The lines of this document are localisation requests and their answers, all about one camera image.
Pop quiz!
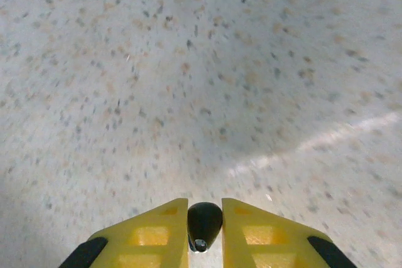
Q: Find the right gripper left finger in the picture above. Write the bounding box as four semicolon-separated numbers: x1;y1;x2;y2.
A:
58;198;189;268

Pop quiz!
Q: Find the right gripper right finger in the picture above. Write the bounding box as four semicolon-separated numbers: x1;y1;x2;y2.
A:
221;198;357;268

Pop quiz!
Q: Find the black wireless earbud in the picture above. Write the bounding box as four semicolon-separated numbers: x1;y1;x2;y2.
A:
187;201;224;254

